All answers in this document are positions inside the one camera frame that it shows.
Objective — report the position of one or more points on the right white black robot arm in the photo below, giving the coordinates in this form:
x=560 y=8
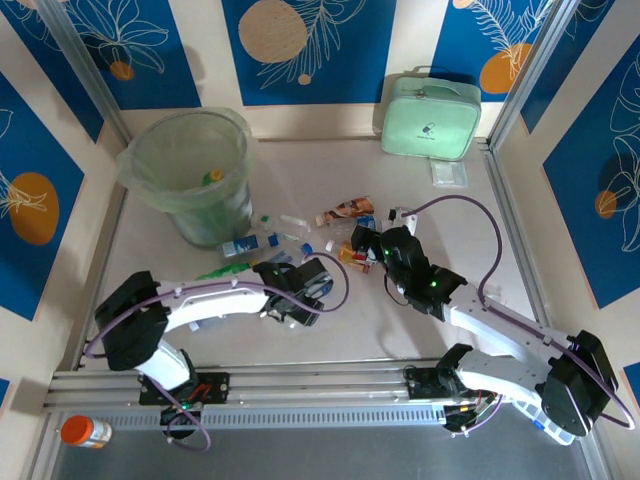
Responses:
x=500 y=325

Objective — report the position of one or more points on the orange lid pill jar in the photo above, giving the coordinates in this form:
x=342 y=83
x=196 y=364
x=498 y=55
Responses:
x=80 y=431

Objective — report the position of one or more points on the bottle with red gold label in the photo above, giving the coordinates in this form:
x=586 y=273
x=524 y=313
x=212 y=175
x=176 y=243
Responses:
x=346 y=254

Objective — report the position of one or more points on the square clear bottle green band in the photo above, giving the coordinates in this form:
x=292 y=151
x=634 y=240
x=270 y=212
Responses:
x=287 y=225

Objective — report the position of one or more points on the clear soda water bottle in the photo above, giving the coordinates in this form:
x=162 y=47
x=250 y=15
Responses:
x=285 y=256

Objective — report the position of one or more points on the green plastic bottle yellow cap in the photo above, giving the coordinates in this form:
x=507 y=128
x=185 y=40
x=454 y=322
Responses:
x=225 y=271
x=215 y=176

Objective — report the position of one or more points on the clear compartment organizer box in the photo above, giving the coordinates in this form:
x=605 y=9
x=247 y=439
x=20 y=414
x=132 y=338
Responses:
x=525 y=410

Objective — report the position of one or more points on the aluminium frame post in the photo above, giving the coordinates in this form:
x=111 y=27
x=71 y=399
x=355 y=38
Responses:
x=530 y=70
x=82 y=65

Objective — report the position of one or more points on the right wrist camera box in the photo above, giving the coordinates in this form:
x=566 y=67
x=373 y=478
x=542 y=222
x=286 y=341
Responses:
x=407 y=222

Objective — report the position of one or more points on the mint green zip case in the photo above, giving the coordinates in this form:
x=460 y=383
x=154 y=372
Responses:
x=430 y=120

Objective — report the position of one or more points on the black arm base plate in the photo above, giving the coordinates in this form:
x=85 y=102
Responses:
x=420 y=385
x=215 y=387

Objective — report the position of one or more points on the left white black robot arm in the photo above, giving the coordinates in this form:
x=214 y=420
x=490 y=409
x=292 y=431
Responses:
x=210 y=300

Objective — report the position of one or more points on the aluminium table side rail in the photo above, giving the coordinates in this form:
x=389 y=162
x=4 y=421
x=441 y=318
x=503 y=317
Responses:
x=505 y=200
x=114 y=235

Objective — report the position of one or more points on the clear bottle dark blue label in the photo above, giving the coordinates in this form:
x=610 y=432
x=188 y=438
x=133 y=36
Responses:
x=342 y=227

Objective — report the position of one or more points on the small clear plastic sachet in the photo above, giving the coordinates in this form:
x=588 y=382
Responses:
x=449 y=174

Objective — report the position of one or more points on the aluminium mounting rail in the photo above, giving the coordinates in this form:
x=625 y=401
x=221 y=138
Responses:
x=325 y=380

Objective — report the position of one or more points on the small bottle mountain print label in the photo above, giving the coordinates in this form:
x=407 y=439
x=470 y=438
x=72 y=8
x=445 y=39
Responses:
x=245 y=245

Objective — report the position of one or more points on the brown coffee drink bottle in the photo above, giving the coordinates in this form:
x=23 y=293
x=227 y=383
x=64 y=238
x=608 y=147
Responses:
x=350 y=208

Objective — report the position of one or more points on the mesh bin with green bag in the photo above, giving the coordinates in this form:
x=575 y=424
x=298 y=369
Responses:
x=200 y=210

